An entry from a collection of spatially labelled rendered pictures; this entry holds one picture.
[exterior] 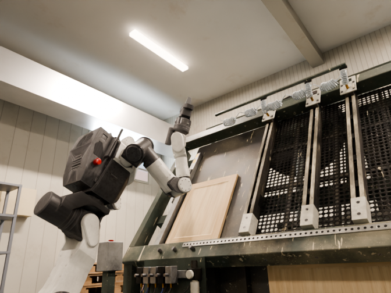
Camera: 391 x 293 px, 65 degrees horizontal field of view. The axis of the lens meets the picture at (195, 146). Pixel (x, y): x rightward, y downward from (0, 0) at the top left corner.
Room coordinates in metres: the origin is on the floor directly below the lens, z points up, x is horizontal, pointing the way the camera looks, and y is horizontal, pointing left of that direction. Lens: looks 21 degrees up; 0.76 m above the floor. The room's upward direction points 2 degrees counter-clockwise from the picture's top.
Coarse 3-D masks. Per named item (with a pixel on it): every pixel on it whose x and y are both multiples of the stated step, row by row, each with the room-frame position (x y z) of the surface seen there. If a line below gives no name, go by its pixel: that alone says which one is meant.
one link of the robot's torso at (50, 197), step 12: (48, 192) 1.29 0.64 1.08; (36, 204) 1.31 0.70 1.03; (48, 204) 1.24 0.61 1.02; (60, 204) 1.28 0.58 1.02; (72, 204) 1.32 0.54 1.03; (84, 204) 1.36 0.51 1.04; (96, 204) 1.41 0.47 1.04; (48, 216) 1.27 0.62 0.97; (60, 216) 1.30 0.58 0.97; (72, 216) 1.33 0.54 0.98; (60, 228) 1.35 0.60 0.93
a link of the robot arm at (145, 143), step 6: (144, 138) 1.41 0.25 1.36; (144, 144) 1.36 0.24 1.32; (150, 144) 1.41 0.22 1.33; (144, 150) 1.35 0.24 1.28; (150, 150) 1.39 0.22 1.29; (144, 156) 1.38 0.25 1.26; (150, 156) 1.39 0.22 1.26; (156, 156) 1.41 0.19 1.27; (144, 162) 1.41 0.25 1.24; (150, 162) 1.40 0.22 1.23
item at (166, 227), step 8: (200, 152) 2.55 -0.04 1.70; (200, 160) 2.55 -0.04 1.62; (192, 168) 2.48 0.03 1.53; (192, 176) 2.46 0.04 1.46; (176, 200) 2.33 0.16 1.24; (176, 208) 2.30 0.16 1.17; (168, 216) 2.27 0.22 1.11; (168, 224) 2.23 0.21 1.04; (160, 232) 2.22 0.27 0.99; (168, 232) 2.23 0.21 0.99; (160, 240) 2.17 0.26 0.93
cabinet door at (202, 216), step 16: (192, 192) 2.31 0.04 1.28; (208, 192) 2.19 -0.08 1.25; (224, 192) 2.08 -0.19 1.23; (192, 208) 2.20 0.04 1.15; (208, 208) 2.09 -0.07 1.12; (224, 208) 1.99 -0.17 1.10; (176, 224) 2.20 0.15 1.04; (192, 224) 2.10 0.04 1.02; (208, 224) 2.00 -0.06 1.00; (176, 240) 2.10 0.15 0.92; (192, 240) 2.01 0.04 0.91
